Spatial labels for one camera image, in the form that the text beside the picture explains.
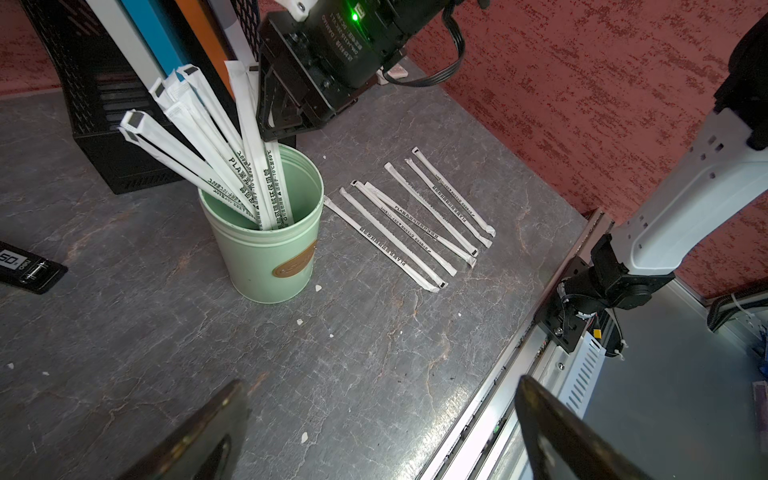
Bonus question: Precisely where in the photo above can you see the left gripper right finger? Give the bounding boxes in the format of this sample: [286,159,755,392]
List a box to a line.
[514,375,649,479]

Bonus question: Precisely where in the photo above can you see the aluminium front rail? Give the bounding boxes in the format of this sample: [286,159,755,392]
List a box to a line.
[418,210,612,479]

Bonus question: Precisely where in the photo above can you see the straw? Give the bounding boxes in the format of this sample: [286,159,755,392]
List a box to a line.
[412,147,496,237]
[351,180,457,276]
[384,162,478,258]
[405,158,492,248]
[339,187,447,289]
[323,196,438,293]
[356,181,476,268]

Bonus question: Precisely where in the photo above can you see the blue folder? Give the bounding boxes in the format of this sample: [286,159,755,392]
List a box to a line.
[208,0,258,67]

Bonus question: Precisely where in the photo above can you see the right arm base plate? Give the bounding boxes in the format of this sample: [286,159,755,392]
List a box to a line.
[534,256,625,357]

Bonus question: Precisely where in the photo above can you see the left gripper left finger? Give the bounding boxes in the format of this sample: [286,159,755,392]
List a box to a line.
[120,380,248,479]

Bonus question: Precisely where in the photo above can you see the black file organizer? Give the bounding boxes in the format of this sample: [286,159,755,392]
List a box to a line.
[21,1,237,194]

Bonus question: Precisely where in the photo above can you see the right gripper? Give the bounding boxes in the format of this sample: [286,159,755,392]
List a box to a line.
[258,1,456,141]

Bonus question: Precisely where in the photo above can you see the green cup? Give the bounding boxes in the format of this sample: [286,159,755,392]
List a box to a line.
[198,144,324,304]

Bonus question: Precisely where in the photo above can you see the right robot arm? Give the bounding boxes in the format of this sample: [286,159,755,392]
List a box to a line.
[257,1,767,317]

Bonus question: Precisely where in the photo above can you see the black stapler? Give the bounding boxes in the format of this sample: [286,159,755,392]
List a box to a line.
[0,242,68,295]

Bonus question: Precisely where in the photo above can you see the wrapped straws in cup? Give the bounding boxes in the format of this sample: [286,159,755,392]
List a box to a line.
[119,61,295,231]

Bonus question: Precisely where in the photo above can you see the teal book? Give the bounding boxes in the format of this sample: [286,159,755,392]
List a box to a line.
[121,0,188,75]

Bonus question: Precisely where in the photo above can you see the orange book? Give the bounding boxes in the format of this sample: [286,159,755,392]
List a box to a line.
[175,0,233,96]

